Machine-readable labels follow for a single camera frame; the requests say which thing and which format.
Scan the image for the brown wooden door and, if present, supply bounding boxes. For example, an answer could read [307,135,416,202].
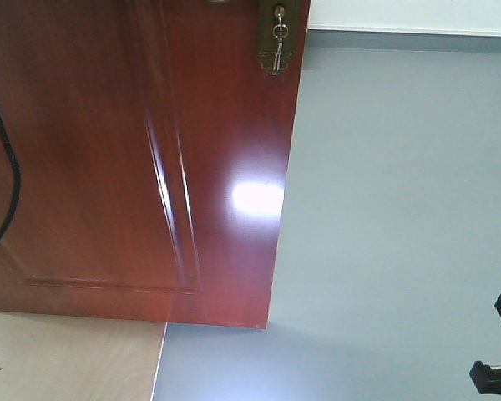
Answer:
[0,1,310,329]

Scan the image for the brass lock plate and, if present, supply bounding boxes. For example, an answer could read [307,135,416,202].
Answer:
[256,1,296,75]

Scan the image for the plywood base platform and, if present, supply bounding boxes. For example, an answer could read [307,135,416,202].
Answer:
[0,312,166,400]

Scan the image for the silver keys on ring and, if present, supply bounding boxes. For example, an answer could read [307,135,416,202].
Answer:
[272,5,289,74]

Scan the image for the black corrugated cable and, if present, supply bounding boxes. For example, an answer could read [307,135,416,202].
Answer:
[0,75,23,258]

